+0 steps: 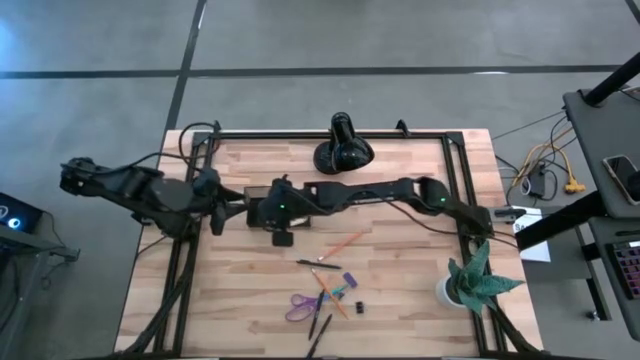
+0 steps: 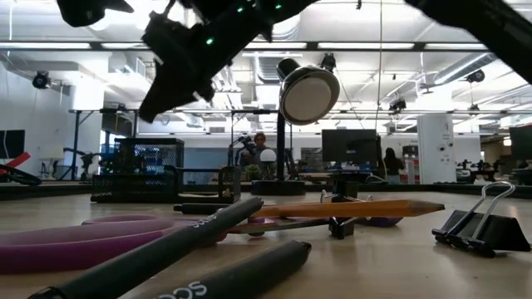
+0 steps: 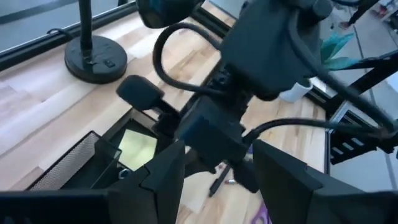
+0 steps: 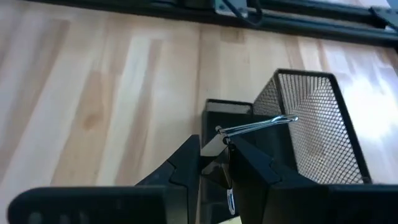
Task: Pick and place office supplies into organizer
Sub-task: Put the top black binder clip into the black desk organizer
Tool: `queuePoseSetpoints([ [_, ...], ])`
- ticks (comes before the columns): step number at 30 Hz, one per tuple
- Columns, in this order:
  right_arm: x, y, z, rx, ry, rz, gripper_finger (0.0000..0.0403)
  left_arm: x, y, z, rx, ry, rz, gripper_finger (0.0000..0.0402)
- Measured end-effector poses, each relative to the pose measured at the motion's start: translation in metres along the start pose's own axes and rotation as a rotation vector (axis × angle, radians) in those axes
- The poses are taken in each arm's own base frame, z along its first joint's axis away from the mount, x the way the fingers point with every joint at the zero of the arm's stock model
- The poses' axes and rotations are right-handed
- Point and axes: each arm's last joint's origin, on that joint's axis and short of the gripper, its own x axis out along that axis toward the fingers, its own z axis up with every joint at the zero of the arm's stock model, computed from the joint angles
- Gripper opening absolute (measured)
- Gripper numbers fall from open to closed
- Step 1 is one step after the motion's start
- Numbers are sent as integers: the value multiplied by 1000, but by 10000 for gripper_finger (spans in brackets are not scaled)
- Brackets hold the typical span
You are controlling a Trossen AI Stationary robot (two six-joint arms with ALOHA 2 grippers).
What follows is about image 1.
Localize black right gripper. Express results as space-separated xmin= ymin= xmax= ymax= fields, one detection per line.
xmin=259 ymin=174 xmax=311 ymax=247

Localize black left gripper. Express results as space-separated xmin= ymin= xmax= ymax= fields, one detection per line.
xmin=194 ymin=168 xmax=248 ymax=236

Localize black pen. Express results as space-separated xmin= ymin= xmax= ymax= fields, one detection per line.
xmin=305 ymin=313 xmax=334 ymax=360
xmin=307 ymin=290 xmax=326 ymax=342
xmin=295 ymin=258 xmax=343 ymax=271

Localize purple handled scissors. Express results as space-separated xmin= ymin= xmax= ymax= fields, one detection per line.
xmin=284 ymin=284 xmax=351 ymax=323

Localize black desk lamp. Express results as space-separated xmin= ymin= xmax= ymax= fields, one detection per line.
xmin=312 ymin=111 xmax=376 ymax=176

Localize green plant white pot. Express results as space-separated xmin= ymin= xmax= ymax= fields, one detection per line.
xmin=433 ymin=240 xmax=526 ymax=317

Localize black device blue light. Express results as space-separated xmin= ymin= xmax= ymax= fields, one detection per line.
xmin=0 ymin=191 xmax=44 ymax=234

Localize black side stand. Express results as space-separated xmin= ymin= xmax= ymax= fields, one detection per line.
xmin=0 ymin=224 xmax=82 ymax=360

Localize black power adapter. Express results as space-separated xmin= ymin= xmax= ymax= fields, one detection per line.
xmin=527 ymin=163 xmax=548 ymax=200

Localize white paper sheet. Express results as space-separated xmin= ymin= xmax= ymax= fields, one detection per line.
xmin=510 ymin=205 xmax=552 ymax=265

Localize black desk beam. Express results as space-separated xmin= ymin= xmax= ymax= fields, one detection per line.
xmin=514 ymin=189 xmax=610 ymax=252

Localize grey side desk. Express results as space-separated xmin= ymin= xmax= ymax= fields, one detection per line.
xmin=562 ymin=85 xmax=640 ymax=342

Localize smartphone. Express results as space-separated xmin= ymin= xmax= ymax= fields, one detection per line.
xmin=601 ymin=153 xmax=640 ymax=207

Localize backlit keyboard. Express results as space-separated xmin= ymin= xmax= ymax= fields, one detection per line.
xmin=603 ymin=238 xmax=640 ymax=302

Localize black pole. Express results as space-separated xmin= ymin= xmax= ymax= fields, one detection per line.
xmin=582 ymin=51 xmax=640 ymax=109

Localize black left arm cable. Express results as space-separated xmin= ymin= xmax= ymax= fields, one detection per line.
xmin=177 ymin=121 xmax=221 ymax=164

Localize black aluminium table frame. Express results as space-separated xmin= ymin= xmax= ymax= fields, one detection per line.
xmin=113 ymin=118 xmax=546 ymax=359

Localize yellow cable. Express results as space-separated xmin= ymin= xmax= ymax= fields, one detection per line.
xmin=513 ymin=141 xmax=587 ymax=196

